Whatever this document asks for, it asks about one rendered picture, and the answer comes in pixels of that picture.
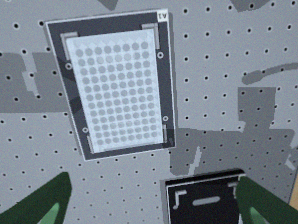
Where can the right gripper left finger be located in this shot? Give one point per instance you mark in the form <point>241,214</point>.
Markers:
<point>49,203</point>

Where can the black rectangular plate nest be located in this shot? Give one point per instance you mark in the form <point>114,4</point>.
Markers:
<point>206,199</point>

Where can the white well plate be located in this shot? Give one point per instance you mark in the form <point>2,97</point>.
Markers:
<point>122,68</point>

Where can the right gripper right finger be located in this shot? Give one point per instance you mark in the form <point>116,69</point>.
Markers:
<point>256,202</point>

